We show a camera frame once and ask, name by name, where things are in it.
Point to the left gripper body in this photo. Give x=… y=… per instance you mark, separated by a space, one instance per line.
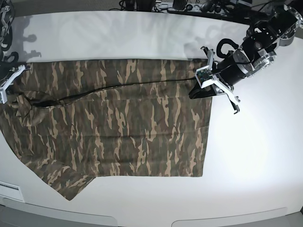
x=235 y=66

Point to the camouflage T-shirt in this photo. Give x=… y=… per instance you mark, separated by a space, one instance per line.
x=73 y=121

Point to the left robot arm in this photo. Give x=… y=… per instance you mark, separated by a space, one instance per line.
x=258 y=49

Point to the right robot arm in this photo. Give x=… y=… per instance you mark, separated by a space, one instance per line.
x=103 y=35

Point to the white label plate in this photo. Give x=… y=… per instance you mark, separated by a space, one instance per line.
x=11 y=191

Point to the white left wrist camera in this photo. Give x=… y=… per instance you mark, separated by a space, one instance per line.
x=207 y=77

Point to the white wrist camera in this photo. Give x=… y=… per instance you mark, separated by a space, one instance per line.
x=207 y=77
x=4 y=86

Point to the black cable clutter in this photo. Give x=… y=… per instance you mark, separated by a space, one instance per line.
x=221 y=8

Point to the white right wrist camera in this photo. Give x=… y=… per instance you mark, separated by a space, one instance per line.
x=4 y=86

